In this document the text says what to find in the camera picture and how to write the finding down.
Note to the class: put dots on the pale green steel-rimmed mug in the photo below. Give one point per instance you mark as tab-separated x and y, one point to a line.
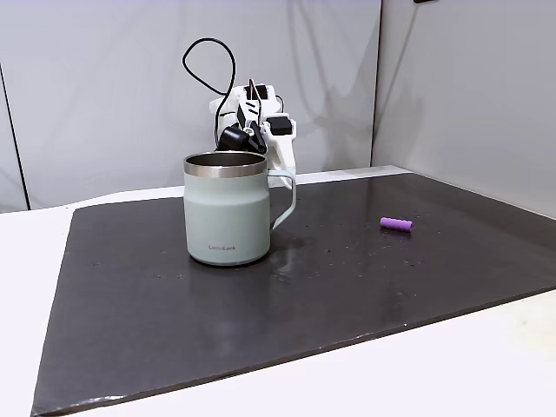
226	213

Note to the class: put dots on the black table mat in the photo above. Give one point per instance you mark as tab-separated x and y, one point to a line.
304	313

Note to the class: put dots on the small black mounted object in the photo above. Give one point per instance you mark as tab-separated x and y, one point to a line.
425	1

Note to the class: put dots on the purple pen grip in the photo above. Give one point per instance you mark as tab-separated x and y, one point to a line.
396	224

